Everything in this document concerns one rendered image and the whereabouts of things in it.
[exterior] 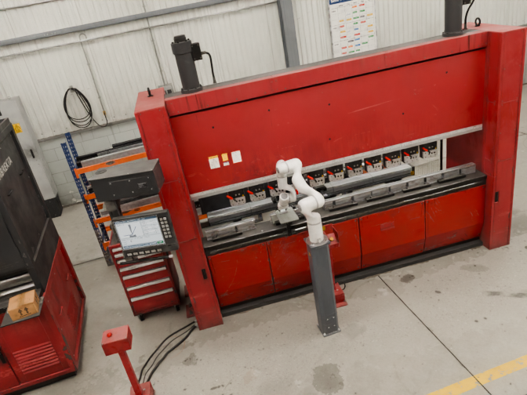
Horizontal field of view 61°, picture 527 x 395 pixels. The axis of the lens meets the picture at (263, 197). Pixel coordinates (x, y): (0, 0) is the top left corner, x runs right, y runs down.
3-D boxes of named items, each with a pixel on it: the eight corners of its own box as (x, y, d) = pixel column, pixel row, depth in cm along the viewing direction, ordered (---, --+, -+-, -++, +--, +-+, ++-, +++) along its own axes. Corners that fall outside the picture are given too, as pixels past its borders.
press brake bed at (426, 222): (222, 317, 471) (205, 251, 435) (219, 306, 490) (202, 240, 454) (483, 245, 506) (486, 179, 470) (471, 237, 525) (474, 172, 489)
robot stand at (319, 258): (341, 331, 426) (330, 242, 382) (324, 337, 422) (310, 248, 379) (333, 319, 442) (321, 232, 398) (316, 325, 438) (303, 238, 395)
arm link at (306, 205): (324, 222, 378) (321, 196, 367) (305, 230, 371) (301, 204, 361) (316, 216, 388) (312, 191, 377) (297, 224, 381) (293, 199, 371)
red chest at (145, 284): (137, 326, 483) (107, 248, 440) (139, 298, 528) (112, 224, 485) (183, 313, 489) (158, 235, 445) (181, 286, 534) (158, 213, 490)
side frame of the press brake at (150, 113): (199, 331, 459) (133, 112, 359) (194, 283, 535) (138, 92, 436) (223, 324, 462) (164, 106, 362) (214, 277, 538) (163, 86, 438)
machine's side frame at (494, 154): (489, 250, 497) (502, 32, 397) (445, 216, 573) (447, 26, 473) (510, 244, 500) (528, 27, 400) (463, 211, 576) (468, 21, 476)
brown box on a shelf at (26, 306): (0, 327, 356) (-6, 316, 350) (7, 308, 379) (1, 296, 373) (39, 316, 361) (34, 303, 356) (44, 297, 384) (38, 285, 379)
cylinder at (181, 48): (181, 96, 387) (167, 38, 366) (180, 90, 409) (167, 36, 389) (219, 87, 391) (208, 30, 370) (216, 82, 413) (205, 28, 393)
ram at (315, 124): (190, 201, 423) (169, 118, 388) (190, 197, 430) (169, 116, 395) (482, 129, 457) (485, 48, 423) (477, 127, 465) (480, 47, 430)
